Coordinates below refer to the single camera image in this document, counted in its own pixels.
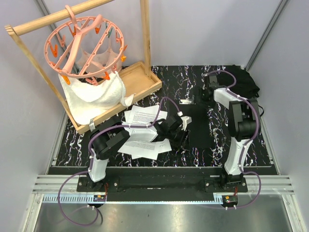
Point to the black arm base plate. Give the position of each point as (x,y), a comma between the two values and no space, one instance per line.
(118,179)

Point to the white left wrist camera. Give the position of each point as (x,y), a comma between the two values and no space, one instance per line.
(186,120)

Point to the aluminium rail frame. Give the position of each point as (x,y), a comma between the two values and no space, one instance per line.
(62,188)

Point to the paper sheet with drawing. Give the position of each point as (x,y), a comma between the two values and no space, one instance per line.
(163,146)

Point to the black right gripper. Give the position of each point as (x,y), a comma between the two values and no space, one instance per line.
(206,104)

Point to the pink round clip hanger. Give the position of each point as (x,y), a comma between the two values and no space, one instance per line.
(89,48)

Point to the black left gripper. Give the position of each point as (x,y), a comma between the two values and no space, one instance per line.
(183,142)

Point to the black cloth bundle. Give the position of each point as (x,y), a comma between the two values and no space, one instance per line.
(245,85)

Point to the black marble pattern mat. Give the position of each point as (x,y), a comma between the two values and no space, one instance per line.
(178,82)

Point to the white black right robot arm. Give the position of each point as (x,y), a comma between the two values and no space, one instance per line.
(243,127)

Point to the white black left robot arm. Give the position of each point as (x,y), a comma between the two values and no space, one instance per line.
(107,139)

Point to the white towel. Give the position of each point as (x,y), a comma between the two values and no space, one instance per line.
(88,101)

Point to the black clipboard folder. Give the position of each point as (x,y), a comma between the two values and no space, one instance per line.
(198,120)

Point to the sheer pink mesh garment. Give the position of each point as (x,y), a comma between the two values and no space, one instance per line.
(99,60)

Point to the printed paper sheet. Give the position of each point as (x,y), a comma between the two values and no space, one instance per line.
(141,115)
(140,149)

